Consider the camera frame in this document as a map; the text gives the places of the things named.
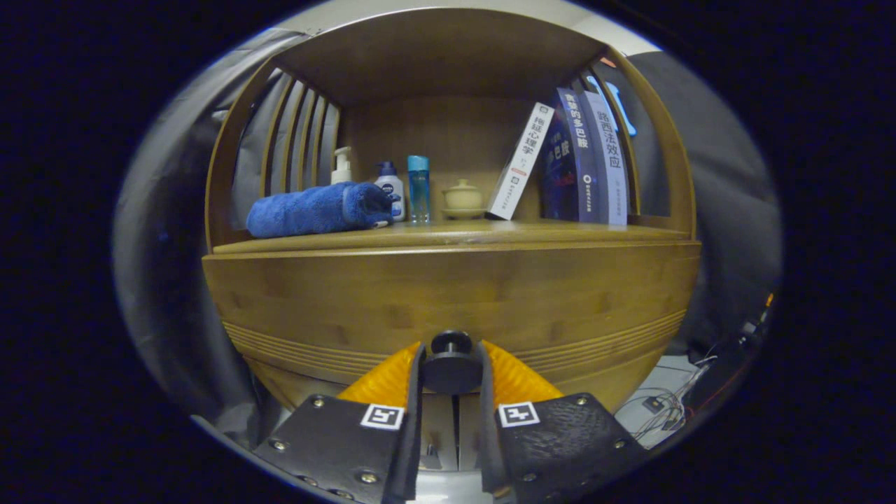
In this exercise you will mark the dark blue book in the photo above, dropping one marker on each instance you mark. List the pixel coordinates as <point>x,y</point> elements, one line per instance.
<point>567,175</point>

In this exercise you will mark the black round drawer knob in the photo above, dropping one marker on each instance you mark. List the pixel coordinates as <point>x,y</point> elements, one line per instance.
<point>451,374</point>

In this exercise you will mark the wooden drawer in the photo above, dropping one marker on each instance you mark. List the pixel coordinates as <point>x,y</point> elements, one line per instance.
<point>448,294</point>

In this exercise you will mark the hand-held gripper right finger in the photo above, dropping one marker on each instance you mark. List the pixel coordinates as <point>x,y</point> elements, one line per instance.
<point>488,434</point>

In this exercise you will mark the black backdrop cloth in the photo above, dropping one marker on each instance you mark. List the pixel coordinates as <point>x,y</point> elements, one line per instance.
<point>161,280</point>

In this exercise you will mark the blue rolled towel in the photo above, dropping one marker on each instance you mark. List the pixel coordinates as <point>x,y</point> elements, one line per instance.
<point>308,210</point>

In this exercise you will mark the beige lidded teacup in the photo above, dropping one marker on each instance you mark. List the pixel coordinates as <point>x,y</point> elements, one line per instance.
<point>463,199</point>

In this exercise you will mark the white book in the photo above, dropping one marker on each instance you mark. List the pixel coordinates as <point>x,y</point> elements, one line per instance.
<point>521,161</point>

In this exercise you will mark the white bottle blue cap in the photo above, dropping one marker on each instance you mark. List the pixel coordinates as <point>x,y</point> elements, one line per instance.
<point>392,185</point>

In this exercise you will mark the black orange equipment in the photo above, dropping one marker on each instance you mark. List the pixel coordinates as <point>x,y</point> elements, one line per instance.
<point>756,318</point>

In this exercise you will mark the clear blue bottle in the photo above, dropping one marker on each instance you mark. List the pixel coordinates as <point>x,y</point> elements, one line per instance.
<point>418,189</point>

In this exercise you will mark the pale blue book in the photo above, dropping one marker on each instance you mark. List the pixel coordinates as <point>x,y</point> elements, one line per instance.
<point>609,161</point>

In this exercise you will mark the wooden cabinet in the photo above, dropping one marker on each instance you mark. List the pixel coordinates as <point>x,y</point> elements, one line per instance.
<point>448,140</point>

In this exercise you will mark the wooden countertop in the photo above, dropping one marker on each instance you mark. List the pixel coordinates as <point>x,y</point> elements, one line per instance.
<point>455,234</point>

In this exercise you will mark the white pump bottle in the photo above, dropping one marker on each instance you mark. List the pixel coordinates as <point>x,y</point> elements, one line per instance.
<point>341,171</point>

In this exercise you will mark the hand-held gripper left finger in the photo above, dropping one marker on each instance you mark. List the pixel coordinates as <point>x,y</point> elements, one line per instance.
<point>413,420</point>

